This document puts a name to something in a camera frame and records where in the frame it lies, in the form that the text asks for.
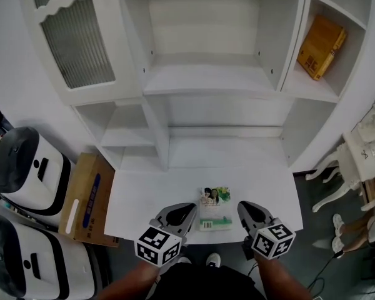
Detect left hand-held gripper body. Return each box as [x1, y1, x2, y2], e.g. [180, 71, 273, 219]
[134, 210, 188, 267]

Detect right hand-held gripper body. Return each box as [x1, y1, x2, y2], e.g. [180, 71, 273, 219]
[242, 217, 297, 261]

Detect green photo-cover book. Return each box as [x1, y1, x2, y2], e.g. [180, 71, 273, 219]
[197, 186, 233, 231]

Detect yellow hardcover book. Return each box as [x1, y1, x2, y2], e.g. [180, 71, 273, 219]
[296, 13, 348, 81]

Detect person's left forearm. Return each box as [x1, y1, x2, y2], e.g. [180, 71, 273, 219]
[96, 260, 162, 300]

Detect person's right forearm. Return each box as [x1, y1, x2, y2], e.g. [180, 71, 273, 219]
[252, 254, 312, 300]

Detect white desk hutch cabinet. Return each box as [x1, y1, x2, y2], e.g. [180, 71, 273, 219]
[17, 0, 375, 246]

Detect person's right white shoe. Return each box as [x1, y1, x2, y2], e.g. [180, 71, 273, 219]
[206, 252, 222, 268]

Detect person's black shorts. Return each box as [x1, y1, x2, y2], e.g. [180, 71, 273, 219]
[146, 262, 267, 300]

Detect brown cardboard box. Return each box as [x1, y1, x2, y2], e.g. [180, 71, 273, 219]
[58, 152, 121, 248]

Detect white black-topped robot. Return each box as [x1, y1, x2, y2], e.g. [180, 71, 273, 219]
[0, 126, 72, 217]
[0, 211, 96, 300]

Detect white carved dressing table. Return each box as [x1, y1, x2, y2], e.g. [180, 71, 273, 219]
[305, 131, 375, 213]

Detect white ribbed-glass cabinet door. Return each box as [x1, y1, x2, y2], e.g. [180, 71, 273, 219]
[17, 0, 145, 106]

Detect black floor cable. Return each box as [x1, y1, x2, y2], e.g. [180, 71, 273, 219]
[299, 251, 345, 293]

